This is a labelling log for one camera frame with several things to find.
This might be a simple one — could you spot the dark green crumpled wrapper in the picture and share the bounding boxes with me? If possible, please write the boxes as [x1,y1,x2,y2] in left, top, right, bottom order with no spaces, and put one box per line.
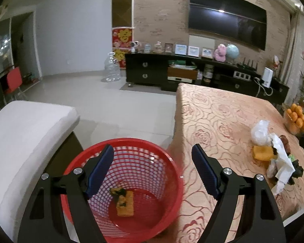
[110,187,127,204]

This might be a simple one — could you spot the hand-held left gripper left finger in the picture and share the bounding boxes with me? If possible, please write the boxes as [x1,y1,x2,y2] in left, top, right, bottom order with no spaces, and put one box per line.
[18,144,115,243]

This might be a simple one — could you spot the pink plush pig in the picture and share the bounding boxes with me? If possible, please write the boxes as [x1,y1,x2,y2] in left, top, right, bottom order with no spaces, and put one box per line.
[214,44,228,62]

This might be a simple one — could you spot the black wall television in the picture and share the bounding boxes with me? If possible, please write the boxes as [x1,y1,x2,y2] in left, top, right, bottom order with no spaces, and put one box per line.
[188,0,267,51]

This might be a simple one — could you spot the brown wrapper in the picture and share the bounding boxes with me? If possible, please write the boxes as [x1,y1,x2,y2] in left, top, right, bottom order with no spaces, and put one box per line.
[280,135,292,155]

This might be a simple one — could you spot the white paper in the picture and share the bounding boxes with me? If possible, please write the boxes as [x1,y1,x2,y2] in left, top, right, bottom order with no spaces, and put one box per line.
[270,134,297,195]

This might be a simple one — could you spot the red plastic mesh basket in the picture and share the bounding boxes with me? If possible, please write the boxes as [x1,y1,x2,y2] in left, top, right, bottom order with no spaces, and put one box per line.
[61,138,184,243]

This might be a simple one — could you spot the glass fruit bowl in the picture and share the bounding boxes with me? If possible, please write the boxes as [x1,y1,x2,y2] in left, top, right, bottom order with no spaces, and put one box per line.
[284,111,304,136]

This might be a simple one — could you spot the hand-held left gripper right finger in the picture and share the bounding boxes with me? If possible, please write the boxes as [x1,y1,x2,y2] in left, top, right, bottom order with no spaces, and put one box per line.
[192,144,287,243]

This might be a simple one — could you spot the floral pink tablecloth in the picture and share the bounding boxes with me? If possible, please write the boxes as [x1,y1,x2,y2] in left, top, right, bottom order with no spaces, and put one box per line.
[167,82,304,243]

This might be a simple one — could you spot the orange sponge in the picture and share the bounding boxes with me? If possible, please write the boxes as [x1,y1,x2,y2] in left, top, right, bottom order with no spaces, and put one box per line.
[117,191,134,217]
[253,145,273,161]

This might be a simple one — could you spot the clear plastic wrapper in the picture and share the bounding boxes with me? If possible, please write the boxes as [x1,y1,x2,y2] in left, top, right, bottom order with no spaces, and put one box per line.
[267,161,278,179]

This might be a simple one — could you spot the clear plastic bag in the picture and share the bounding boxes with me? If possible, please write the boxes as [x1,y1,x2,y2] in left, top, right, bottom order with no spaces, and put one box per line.
[251,120,272,146]

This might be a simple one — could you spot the red chair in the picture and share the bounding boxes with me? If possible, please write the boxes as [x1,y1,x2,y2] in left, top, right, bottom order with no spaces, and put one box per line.
[4,66,27,102]

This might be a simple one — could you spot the red festive wall poster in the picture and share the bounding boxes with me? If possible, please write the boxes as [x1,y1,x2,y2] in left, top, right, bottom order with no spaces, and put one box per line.
[112,27,133,69]

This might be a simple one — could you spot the sliding glass door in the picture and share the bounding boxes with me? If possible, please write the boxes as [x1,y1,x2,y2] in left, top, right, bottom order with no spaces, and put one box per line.
[0,18,14,78]

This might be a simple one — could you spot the white cable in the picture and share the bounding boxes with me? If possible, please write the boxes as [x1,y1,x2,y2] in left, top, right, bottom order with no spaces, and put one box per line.
[253,77,274,98]

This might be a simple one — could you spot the white upright device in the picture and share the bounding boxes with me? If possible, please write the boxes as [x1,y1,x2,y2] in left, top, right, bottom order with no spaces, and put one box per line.
[262,67,273,88]

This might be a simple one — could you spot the black television cabinet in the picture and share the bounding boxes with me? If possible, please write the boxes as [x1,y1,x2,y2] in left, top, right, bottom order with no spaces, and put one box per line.
[125,53,290,104]

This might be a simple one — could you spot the pale blue globe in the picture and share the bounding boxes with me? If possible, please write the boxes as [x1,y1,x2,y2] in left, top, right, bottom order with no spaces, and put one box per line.
[226,44,240,64]

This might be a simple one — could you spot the stacked round canisters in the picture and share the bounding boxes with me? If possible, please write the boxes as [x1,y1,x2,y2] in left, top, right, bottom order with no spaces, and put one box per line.
[204,64,214,81]

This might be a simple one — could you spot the black router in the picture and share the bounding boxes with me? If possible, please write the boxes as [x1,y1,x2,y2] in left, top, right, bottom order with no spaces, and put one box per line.
[237,59,259,69]

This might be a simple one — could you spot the white power socket panel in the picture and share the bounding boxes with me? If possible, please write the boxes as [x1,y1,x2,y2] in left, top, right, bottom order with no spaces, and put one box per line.
[233,71,252,79]

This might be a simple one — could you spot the pile of oranges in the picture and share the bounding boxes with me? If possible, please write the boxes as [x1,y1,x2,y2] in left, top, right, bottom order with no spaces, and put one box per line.
[285,104,304,134]

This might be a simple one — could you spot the white cushioned sofa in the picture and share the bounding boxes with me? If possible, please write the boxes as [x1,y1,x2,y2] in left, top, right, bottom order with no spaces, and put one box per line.
[0,101,81,242]

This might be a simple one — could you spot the green flat box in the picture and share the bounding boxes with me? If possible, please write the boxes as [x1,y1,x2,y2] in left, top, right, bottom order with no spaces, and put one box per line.
[168,60,197,69]

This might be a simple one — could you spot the red white santa figure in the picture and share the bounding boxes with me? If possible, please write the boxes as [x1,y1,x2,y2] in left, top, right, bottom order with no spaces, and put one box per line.
[272,55,282,71]

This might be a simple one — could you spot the wooden drawer box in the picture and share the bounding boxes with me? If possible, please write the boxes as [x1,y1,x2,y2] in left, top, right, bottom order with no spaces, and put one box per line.
[167,67,198,83]

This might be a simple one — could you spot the dark green scrap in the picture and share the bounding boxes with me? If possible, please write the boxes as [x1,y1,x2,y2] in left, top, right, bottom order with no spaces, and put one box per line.
[287,158,304,185]

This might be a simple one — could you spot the clear large water bottle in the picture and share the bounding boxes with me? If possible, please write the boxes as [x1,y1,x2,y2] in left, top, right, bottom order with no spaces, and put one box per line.
[103,52,121,83]

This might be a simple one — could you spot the beige curtain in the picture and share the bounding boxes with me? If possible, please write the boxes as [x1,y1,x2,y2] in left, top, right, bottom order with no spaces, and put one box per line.
[286,13,304,102]

